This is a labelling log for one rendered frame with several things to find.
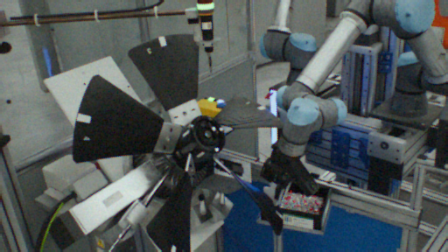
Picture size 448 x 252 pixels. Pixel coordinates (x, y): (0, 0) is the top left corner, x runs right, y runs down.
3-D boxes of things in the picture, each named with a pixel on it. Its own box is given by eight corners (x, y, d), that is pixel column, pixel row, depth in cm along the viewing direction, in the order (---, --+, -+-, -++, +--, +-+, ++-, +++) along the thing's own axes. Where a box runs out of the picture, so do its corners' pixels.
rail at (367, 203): (206, 164, 197) (204, 148, 193) (211, 159, 200) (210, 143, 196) (416, 232, 147) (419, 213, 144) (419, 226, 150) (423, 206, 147)
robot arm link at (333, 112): (322, 91, 131) (295, 96, 125) (351, 101, 123) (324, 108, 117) (319, 115, 134) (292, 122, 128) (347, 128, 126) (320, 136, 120)
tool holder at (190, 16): (187, 47, 121) (184, 11, 117) (190, 41, 127) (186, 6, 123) (220, 45, 121) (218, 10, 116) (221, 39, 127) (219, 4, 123)
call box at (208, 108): (193, 127, 188) (191, 104, 183) (207, 118, 195) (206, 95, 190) (223, 136, 179) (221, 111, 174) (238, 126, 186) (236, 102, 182)
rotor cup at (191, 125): (155, 150, 127) (178, 132, 118) (178, 120, 137) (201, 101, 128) (192, 183, 130) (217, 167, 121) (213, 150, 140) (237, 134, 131)
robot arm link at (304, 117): (328, 108, 116) (304, 115, 111) (316, 142, 122) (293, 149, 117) (308, 93, 120) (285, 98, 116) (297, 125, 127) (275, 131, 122)
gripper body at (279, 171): (271, 166, 136) (282, 135, 129) (296, 180, 133) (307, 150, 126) (258, 178, 131) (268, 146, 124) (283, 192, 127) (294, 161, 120)
